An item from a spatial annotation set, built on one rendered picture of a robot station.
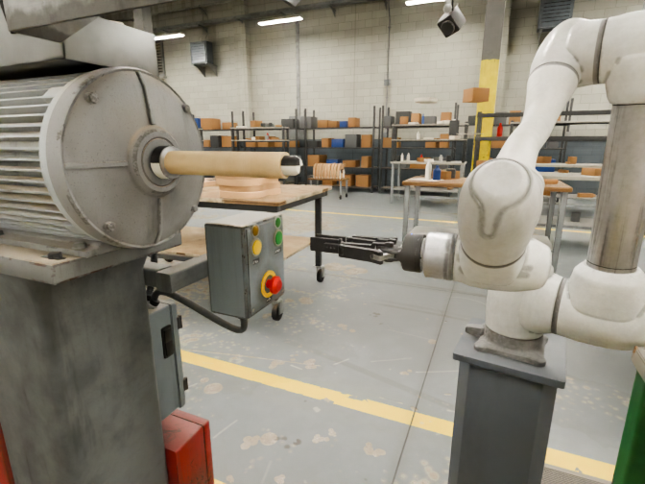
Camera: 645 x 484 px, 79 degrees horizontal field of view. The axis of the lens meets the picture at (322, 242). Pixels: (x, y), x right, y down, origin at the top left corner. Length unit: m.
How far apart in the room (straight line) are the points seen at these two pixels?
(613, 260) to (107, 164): 1.04
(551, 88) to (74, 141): 0.88
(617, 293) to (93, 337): 1.10
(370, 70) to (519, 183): 11.60
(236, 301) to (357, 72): 11.57
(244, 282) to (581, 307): 0.81
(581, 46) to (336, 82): 11.50
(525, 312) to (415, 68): 10.87
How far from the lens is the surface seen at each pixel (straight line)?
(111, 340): 0.82
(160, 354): 0.96
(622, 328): 1.15
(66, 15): 0.48
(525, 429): 1.29
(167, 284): 0.79
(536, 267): 0.73
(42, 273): 0.65
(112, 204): 0.58
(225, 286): 0.84
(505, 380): 1.22
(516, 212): 0.57
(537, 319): 1.18
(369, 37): 12.31
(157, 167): 0.58
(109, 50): 0.66
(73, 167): 0.55
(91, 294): 0.77
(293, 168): 0.47
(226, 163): 0.52
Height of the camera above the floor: 1.28
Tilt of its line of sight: 14 degrees down
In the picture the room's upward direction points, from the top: straight up
